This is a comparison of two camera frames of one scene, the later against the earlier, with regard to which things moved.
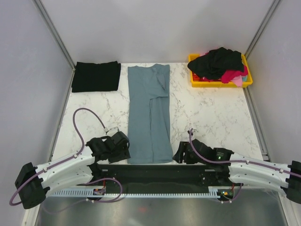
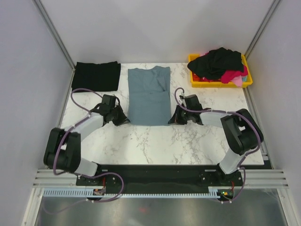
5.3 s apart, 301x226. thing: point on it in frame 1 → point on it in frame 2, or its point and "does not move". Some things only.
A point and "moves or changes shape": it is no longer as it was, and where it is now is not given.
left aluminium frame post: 60,40 does not move
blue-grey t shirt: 149,136 moves or changes shape
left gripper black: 124,154 → 122,119
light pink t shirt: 238,80 does not move
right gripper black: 178,156 → 176,119
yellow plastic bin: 196,84 does not move
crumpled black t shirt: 211,65 does not move
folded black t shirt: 93,77 does not move
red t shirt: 196,77 does not move
